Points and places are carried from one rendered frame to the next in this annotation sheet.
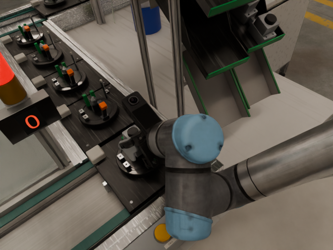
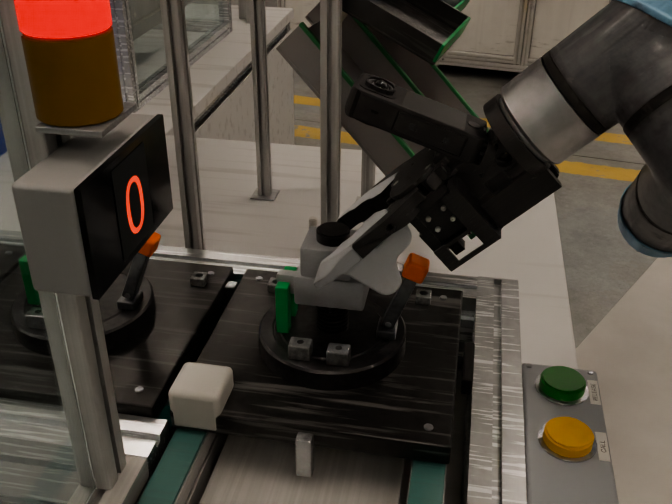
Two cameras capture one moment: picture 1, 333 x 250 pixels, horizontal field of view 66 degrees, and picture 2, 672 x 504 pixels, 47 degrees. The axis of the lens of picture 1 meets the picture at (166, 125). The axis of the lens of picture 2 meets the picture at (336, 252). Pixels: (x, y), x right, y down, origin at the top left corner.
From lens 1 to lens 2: 0.56 m
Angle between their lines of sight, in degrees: 40
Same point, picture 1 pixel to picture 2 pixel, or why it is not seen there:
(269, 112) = not seen: hidden behind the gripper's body
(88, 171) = (198, 461)
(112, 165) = (277, 391)
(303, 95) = not seen: hidden behind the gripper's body
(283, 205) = (648, 331)
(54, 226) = not seen: outside the picture
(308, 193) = (658, 296)
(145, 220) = (495, 450)
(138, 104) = (397, 93)
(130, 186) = (384, 403)
